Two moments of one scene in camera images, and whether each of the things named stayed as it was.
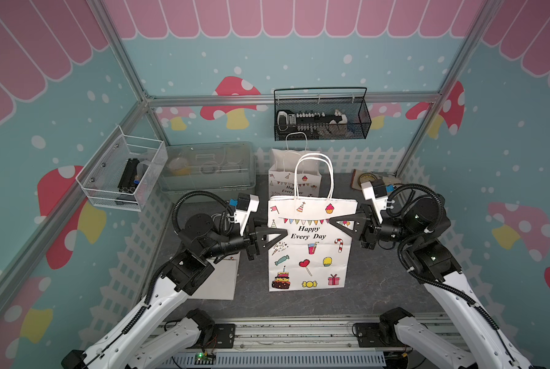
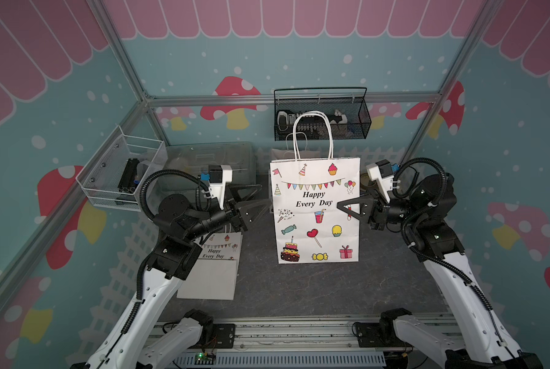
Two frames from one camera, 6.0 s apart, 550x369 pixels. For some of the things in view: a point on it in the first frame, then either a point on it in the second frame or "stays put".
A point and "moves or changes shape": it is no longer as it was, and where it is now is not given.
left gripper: [253, 237] -> [239, 219]
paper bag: [316, 254] moves or changes shape
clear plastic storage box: [223, 168] stays put
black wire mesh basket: [320, 114] stays put
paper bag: [220, 284] stays put
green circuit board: [202, 358] stays put
